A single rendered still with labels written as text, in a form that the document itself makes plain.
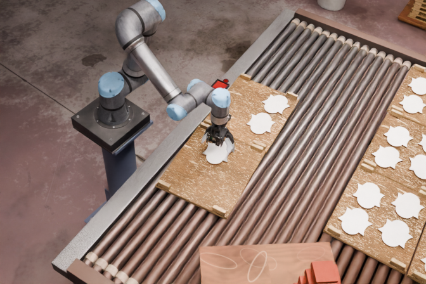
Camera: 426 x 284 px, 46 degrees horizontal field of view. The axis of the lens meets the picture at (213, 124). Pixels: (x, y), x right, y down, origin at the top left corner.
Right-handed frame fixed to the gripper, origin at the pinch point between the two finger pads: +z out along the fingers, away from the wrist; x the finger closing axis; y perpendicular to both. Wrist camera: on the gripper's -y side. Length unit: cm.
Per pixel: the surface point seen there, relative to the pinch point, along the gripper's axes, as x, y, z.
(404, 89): 75, -82, 5
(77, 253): -33, 68, 7
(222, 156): 3.0, 1.4, 4.2
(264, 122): 13.9, -26.4, 4.2
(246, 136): 8.7, -15.2, 5.2
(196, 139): -12.4, -3.6, 5.2
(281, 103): 17.7, -43.0, 4.2
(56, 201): -102, 6, 99
